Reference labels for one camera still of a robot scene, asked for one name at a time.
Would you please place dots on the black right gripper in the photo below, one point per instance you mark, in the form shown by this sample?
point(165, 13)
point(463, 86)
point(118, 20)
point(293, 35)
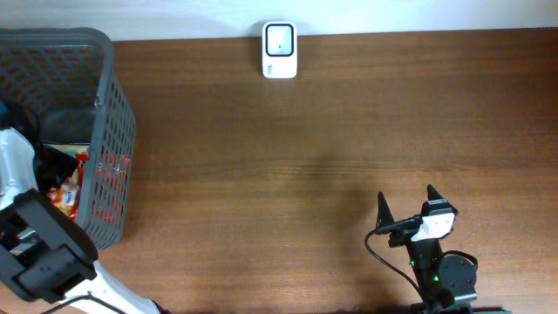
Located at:
point(404, 233)

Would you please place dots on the red snack bag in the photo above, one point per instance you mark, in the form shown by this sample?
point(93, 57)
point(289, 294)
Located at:
point(82, 160)

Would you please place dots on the orange tissue pack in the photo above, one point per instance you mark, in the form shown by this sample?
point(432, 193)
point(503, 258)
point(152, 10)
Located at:
point(66, 199)

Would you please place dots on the yellow wet wipes pack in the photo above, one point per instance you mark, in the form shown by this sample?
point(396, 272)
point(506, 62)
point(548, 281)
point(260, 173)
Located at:
point(72, 150)

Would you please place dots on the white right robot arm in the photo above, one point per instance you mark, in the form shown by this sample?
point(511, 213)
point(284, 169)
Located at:
point(445, 280)

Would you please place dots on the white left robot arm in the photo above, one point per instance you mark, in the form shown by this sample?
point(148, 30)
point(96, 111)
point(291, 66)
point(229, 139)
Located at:
point(44, 254)

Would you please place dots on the white barcode scanner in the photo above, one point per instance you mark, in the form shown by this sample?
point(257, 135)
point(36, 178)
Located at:
point(279, 50)

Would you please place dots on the grey plastic basket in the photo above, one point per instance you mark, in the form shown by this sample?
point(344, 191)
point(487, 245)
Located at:
point(66, 77)

